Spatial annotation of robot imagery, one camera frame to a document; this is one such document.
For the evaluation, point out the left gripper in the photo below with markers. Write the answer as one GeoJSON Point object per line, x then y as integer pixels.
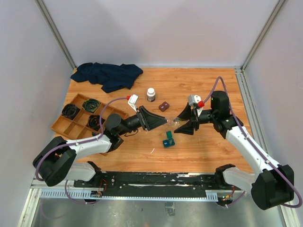
{"type": "Point", "coordinates": [155, 121]}

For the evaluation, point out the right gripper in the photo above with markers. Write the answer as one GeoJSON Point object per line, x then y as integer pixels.
{"type": "Point", "coordinates": [187, 114]}

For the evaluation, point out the clear jar of yellow pills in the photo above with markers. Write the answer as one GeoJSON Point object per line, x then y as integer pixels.
{"type": "Point", "coordinates": [177, 122]}

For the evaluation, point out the teal pill box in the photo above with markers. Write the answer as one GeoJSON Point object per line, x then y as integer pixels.
{"type": "Point", "coordinates": [169, 141]}

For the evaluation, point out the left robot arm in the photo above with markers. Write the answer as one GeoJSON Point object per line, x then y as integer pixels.
{"type": "Point", "coordinates": [56, 162]}

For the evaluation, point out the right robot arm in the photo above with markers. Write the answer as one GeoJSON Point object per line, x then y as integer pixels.
{"type": "Point", "coordinates": [270, 184]}

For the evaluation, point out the brown pill box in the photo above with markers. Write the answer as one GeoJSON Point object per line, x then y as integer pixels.
{"type": "Point", "coordinates": [164, 106]}

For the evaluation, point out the white pill bottle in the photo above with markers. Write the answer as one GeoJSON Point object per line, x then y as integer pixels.
{"type": "Point", "coordinates": [151, 94]}

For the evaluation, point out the dark blue cloth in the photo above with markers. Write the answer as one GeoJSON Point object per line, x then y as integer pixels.
{"type": "Point", "coordinates": [111, 77]}

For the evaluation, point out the wooden compartment tray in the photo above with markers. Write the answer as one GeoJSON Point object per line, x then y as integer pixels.
{"type": "Point", "coordinates": [79, 119]}

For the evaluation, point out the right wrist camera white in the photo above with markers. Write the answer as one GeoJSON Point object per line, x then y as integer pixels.
{"type": "Point", "coordinates": [196, 103]}

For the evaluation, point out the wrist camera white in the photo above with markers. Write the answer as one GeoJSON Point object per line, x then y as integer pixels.
{"type": "Point", "coordinates": [196, 103]}
{"type": "Point", "coordinates": [132, 102]}

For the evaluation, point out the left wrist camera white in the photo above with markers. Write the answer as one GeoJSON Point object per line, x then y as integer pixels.
{"type": "Point", "coordinates": [132, 102]}

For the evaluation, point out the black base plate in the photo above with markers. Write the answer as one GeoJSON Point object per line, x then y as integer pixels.
{"type": "Point", "coordinates": [153, 185]}

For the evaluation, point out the right aluminium frame post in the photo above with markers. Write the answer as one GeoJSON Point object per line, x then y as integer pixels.
{"type": "Point", "coordinates": [264, 31]}

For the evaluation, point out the aluminium frame post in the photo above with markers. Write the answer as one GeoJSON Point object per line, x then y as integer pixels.
{"type": "Point", "coordinates": [51, 23]}
{"type": "Point", "coordinates": [264, 31]}

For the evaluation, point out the left aluminium frame post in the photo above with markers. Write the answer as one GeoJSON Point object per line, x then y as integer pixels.
{"type": "Point", "coordinates": [51, 23]}

